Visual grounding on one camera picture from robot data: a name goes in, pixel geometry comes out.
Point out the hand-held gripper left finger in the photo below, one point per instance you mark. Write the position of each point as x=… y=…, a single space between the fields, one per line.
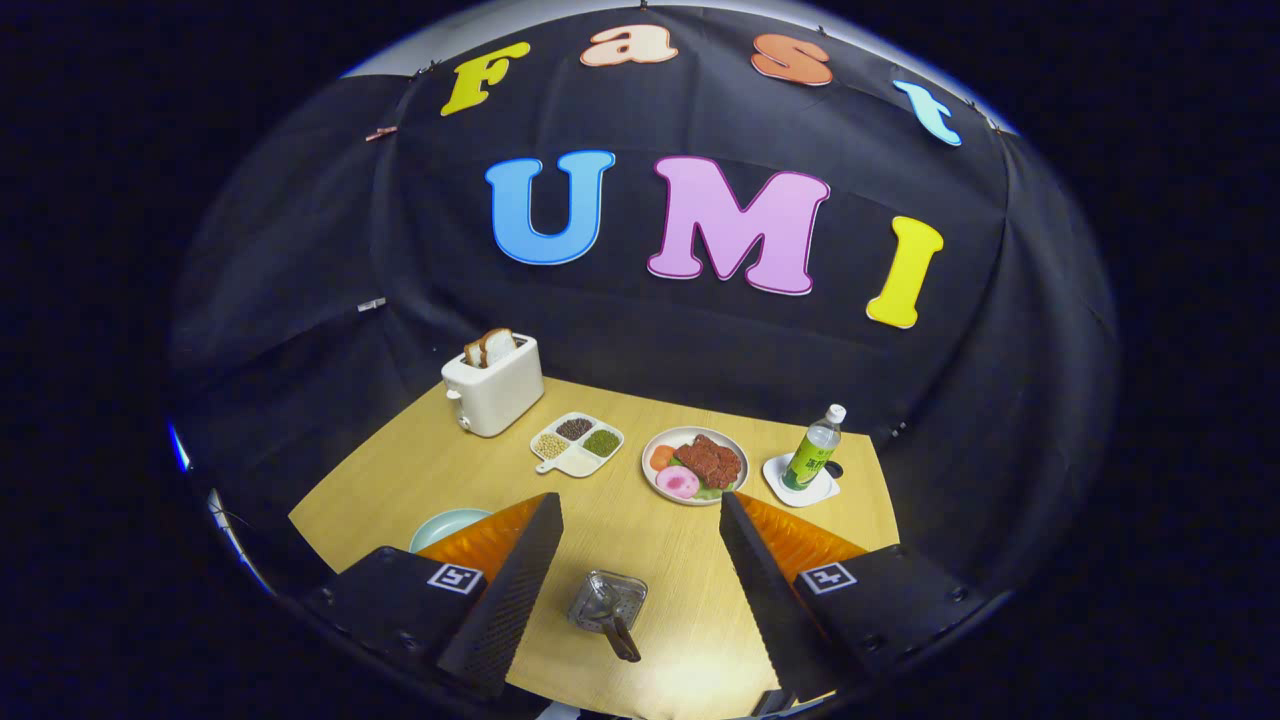
x=520 y=580

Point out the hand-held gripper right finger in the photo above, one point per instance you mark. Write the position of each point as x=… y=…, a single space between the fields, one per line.
x=760 y=590

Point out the light blue plate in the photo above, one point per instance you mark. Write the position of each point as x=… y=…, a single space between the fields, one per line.
x=445 y=525

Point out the white square coaster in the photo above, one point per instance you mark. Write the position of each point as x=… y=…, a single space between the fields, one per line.
x=780 y=485

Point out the green lettuce leaf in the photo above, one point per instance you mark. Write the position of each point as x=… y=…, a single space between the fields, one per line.
x=710 y=492

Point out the white divided tray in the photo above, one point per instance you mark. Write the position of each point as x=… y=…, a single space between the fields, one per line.
x=578 y=465

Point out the pink ham slice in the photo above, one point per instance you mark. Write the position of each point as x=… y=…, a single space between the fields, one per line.
x=678 y=482

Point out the yellow beans pile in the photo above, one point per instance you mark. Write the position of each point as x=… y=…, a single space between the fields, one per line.
x=552 y=446

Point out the brown meat piece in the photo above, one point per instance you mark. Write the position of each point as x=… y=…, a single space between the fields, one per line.
x=710 y=460

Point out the green label bottle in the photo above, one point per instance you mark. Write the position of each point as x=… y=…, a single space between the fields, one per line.
x=810 y=455

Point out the white food plate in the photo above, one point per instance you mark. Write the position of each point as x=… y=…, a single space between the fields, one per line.
x=652 y=480

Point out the green beans pile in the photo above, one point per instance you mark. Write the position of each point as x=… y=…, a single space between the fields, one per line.
x=602 y=443

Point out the dark beans pile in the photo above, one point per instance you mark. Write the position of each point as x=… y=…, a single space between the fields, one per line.
x=574 y=428

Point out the orange carrot slice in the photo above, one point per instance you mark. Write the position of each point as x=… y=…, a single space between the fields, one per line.
x=662 y=457

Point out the white toaster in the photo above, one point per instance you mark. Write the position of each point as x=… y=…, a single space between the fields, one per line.
x=500 y=395

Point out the bread slice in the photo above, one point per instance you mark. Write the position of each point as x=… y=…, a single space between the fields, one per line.
x=500 y=346
x=474 y=353

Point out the red cloth clip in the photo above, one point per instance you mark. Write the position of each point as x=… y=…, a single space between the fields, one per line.
x=380 y=132

